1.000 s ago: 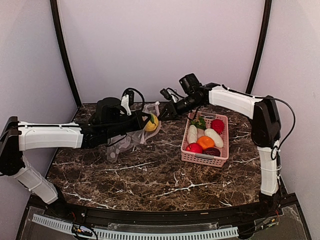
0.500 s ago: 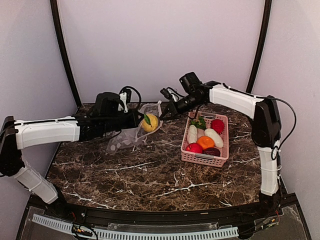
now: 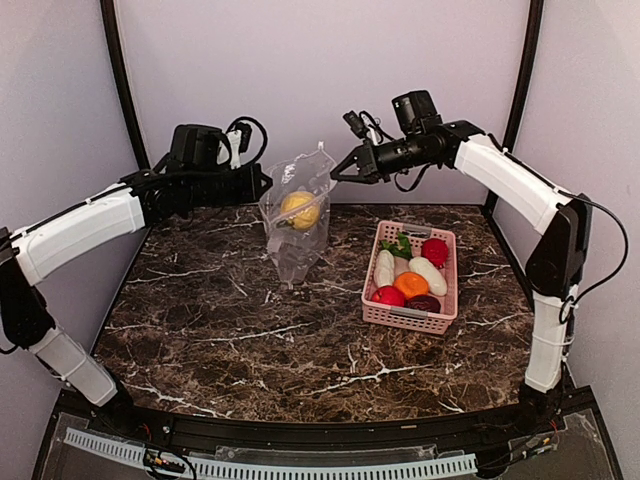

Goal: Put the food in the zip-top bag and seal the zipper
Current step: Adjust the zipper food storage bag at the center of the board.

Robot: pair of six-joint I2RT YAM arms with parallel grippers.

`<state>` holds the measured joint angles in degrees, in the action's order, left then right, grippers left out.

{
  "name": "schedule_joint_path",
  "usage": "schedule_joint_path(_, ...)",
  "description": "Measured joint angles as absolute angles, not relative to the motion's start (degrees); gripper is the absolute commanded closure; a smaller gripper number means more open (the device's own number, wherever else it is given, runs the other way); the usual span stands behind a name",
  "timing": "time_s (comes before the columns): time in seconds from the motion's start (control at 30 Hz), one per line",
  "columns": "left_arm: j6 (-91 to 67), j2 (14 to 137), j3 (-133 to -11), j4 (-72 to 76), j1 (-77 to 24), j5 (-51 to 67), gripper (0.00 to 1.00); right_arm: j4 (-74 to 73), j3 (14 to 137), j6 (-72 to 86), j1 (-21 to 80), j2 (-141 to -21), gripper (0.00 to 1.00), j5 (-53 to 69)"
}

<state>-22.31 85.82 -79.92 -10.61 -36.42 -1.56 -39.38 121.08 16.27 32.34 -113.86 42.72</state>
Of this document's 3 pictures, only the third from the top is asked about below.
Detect orange toy tangerine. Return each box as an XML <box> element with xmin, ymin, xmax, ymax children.
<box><xmin>393</xmin><ymin>271</ymin><xmax>429</xmax><ymax>300</ymax></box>

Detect white toy radish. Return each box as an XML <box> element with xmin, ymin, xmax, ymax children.
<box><xmin>374</xmin><ymin>249</ymin><xmax>395</xmax><ymax>288</ymax></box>
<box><xmin>409</xmin><ymin>257</ymin><xmax>448</xmax><ymax>297</ymax></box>

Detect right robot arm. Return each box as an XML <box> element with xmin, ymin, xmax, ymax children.
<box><xmin>331</xmin><ymin>90</ymin><xmax>599</xmax><ymax>434</ymax></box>

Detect red toy apple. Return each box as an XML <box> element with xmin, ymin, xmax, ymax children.
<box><xmin>370</xmin><ymin>285</ymin><xmax>406</xmax><ymax>307</ymax></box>

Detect green toy leaf vegetable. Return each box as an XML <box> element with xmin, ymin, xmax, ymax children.
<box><xmin>380</xmin><ymin>232</ymin><xmax>413</xmax><ymax>260</ymax></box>

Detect clear zip top bag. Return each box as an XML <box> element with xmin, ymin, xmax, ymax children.
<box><xmin>259</xmin><ymin>141</ymin><xmax>336</xmax><ymax>288</ymax></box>

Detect black front rail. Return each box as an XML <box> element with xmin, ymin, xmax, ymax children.
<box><xmin>46</xmin><ymin>387</ymin><xmax>607</xmax><ymax>453</ymax></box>

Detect white toy radish right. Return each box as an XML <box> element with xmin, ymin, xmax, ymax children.
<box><xmin>409</xmin><ymin>257</ymin><xmax>448</xmax><ymax>297</ymax></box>

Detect white toy radish left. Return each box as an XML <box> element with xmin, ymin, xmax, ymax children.
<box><xmin>374</xmin><ymin>249</ymin><xmax>395</xmax><ymax>288</ymax></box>

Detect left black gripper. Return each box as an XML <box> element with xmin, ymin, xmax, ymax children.
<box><xmin>187</xmin><ymin>162</ymin><xmax>272</xmax><ymax>207</ymax></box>

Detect yellow toy lemon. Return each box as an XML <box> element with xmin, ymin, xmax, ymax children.
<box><xmin>280</xmin><ymin>191</ymin><xmax>320</xmax><ymax>231</ymax></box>

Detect pink plastic basket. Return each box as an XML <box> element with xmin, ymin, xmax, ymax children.
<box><xmin>361</xmin><ymin>221</ymin><xmax>458</xmax><ymax>335</ymax></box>

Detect red toy strawberry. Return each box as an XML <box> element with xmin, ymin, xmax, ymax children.
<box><xmin>421</xmin><ymin>238</ymin><xmax>449</xmax><ymax>269</ymax></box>

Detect left black frame post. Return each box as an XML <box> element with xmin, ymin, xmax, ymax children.
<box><xmin>99</xmin><ymin>0</ymin><xmax>150</xmax><ymax>170</ymax></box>

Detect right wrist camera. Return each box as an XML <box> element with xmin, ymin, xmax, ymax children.
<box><xmin>342</xmin><ymin>110</ymin><xmax>395</xmax><ymax>147</ymax></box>

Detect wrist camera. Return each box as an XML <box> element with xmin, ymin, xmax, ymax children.
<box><xmin>216</xmin><ymin>116</ymin><xmax>268</xmax><ymax>170</ymax></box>
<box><xmin>342</xmin><ymin>110</ymin><xmax>395</xmax><ymax>147</ymax></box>

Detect black frame post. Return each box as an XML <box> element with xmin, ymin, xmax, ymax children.
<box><xmin>99</xmin><ymin>0</ymin><xmax>150</xmax><ymax>170</ymax></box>
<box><xmin>484</xmin><ymin>0</ymin><xmax>545</xmax><ymax>216</ymax></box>

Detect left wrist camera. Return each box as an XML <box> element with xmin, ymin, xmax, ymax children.
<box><xmin>216</xmin><ymin>116</ymin><xmax>268</xmax><ymax>170</ymax></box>

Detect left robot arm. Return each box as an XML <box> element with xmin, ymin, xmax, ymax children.
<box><xmin>1</xmin><ymin>116</ymin><xmax>273</xmax><ymax>436</ymax></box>

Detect white slotted cable duct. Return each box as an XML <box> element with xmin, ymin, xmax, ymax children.
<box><xmin>63</xmin><ymin>427</ymin><xmax>477</xmax><ymax>480</ymax></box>

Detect dark red toy beet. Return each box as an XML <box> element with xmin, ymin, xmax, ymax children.
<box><xmin>405</xmin><ymin>295</ymin><xmax>441</xmax><ymax>314</ymax></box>

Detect right black frame post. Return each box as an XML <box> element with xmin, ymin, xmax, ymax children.
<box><xmin>484</xmin><ymin>0</ymin><xmax>545</xmax><ymax>216</ymax></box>

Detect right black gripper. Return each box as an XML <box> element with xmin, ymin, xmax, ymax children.
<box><xmin>331</xmin><ymin>131</ymin><xmax>436</xmax><ymax>183</ymax></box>

